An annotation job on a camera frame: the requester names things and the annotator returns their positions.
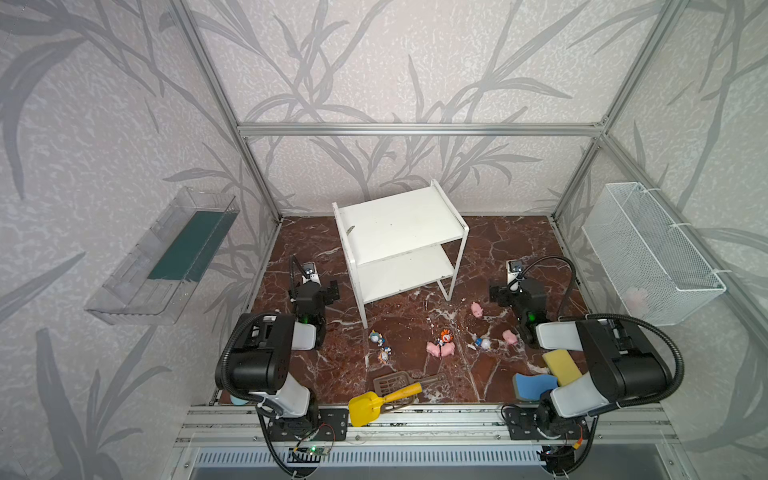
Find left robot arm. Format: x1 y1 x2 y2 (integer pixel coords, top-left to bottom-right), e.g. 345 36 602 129
215 280 340 430

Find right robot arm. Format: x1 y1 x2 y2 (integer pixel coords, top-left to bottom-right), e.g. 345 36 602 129
489 278 685 428

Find white two-tier shelf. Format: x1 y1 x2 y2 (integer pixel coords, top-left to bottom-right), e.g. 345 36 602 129
332 180 470 328

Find white blue small figurine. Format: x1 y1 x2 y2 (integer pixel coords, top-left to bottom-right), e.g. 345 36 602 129
474 338 492 350

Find blue figurine left upper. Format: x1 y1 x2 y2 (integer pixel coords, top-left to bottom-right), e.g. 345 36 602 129
369 331 385 347

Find yellow sponge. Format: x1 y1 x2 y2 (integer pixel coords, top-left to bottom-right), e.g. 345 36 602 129
542 349 583 387

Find blue sponge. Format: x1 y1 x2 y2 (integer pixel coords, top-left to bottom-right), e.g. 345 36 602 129
513 373 558 402

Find orange blue cat figurine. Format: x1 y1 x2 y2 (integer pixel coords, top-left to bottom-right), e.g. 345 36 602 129
438 329 453 346

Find pink pig toy pair upper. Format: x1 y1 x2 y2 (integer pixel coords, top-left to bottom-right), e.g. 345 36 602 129
437 342 456 358

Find pink pig toy pair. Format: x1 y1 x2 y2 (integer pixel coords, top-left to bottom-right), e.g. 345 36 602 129
437 342 456 358
426 342 441 358

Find pink toy in basket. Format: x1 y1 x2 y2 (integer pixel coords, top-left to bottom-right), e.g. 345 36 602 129
622 287 650 318

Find pink pig toy pair lower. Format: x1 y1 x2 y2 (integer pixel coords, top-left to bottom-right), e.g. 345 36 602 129
426 342 441 358

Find brown slotted spatula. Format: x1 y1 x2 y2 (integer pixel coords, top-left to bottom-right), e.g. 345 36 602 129
372 372 447 397

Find yellow toy shovel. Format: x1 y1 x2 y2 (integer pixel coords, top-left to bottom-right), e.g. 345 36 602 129
348 383 422 428

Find light blue round object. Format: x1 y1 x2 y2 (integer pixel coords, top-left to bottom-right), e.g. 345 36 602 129
230 395 250 406

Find green circuit board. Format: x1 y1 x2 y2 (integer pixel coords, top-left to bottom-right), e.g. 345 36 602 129
290 445 333 463

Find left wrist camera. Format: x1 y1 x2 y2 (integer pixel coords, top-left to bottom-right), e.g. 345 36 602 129
301 262 320 284

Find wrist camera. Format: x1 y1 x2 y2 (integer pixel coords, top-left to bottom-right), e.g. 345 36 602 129
301 262 320 284
505 260 524 284

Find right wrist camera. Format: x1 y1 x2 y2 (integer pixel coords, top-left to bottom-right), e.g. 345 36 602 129
505 260 524 284

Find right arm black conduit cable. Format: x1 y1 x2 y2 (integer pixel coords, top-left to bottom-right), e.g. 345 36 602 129
557 254 686 415

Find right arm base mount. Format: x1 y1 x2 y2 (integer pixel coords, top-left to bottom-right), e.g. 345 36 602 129
501 405 590 444

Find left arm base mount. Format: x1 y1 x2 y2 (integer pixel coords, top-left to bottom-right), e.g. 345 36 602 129
266 407 350 442

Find white wire mesh basket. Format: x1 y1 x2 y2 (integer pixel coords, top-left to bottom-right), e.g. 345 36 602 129
582 182 727 326

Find clear plastic wall bin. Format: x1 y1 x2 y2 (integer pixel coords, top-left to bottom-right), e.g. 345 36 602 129
85 187 240 326

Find aluminium front rail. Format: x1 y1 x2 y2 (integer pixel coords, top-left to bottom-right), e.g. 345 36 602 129
174 404 680 447

